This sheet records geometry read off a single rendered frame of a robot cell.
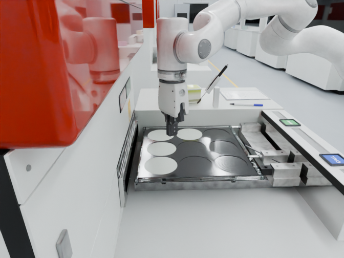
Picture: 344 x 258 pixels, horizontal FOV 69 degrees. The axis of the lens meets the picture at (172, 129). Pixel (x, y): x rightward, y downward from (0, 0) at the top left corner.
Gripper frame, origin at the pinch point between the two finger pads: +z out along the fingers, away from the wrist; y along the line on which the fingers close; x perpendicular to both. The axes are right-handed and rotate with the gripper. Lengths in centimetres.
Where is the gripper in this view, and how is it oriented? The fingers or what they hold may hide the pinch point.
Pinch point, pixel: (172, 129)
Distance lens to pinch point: 77.7
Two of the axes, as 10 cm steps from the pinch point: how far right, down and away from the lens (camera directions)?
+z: 0.0, 9.2, 3.9
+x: -8.2, 2.2, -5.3
